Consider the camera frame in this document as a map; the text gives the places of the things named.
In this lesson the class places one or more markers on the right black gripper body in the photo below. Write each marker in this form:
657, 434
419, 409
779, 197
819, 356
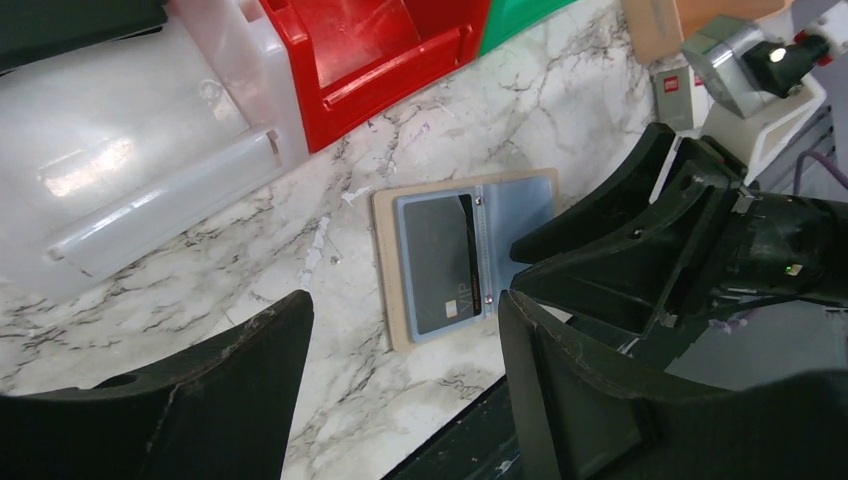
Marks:
746, 250

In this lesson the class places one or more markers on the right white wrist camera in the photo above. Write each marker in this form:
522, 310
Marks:
761, 85

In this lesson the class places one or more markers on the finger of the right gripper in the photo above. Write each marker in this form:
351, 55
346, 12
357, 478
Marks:
610, 206
643, 270

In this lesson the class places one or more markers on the small white red box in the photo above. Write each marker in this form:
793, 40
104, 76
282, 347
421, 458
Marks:
681, 98

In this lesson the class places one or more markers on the green plastic bin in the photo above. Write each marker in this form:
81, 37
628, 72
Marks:
508, 18

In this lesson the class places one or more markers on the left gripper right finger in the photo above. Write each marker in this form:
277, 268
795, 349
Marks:
582, 410

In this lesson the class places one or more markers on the beige card holder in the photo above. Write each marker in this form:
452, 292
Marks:
507, 206

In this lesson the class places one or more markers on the orange mesh file organizer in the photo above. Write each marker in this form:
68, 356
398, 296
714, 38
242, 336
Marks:
657, 28

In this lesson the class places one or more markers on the red plastic bin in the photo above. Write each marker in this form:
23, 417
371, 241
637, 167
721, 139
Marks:
353, 59

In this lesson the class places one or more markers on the white plastic bin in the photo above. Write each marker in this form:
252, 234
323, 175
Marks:
109, 151

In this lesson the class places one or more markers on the black credit card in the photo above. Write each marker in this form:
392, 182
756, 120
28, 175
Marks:
34, 30

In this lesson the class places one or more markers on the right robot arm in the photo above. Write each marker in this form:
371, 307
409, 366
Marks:
674, 239

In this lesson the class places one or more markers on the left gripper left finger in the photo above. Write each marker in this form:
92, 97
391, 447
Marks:
220, 409

